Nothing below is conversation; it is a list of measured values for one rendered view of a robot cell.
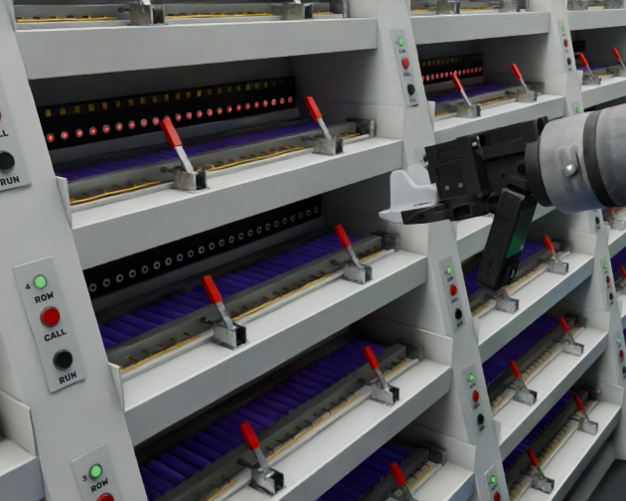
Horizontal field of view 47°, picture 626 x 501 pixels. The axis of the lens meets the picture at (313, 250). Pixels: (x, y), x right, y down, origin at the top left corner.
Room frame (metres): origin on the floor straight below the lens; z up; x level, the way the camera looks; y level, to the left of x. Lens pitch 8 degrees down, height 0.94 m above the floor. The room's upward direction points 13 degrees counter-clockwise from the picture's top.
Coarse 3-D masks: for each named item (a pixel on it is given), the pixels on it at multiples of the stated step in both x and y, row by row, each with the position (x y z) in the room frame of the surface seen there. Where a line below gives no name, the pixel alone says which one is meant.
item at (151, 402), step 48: (384, 240) 1.18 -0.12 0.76; (144, 288) 0.96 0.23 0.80; (336, 288) 1.02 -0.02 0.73; (384, 288) 1.06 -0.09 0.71; (192, 336) 0.88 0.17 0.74; (288, 336) 0.90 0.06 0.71; (144, 384) 0.76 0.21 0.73; (192, 384) 0.78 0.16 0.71; (240, 384) 0.84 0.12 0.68; (144, 432) 0.73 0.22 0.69
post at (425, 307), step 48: (384, 0) 1.18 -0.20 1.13; (384, 48) 1.16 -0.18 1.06; (336, 96) 1.23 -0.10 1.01; (384, 96) 1.17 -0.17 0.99; (432, 144) 1.22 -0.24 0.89; (336, 192) 1.26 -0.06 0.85; (384, 192) 1.20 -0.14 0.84; (432, 240) 1.17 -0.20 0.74; (432, 288) 1.16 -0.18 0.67; (480, 384) 1.21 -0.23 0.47; (480, 480) 1.16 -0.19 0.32
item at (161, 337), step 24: (312, 264) 1.05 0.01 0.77; (264, 288) 0.97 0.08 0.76; (288, 288) 0.99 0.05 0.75; (192, 312) 0.89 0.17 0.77; (216, 312) 0.90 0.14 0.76; (240, 312) 0.94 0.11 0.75; (144, 336) 0.83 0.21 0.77; (168, 336) 0.84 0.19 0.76; (120, 360) 0.79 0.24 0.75; (144, 360) 0.80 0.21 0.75
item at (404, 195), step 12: (396, 180) 0.79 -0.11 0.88; (408, 180) 0.78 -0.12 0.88; (396, 192) 0.79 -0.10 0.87; (408, 192) 0.78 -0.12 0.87; (420, 192) 0.77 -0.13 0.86; (432, 192) 0.76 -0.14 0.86; (396, 204) 0.79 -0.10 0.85; (408, 204) 0.78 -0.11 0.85; (432, 204) 0.76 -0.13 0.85; (384, 216) 0.81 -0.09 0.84; (396, 216) 0.78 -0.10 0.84
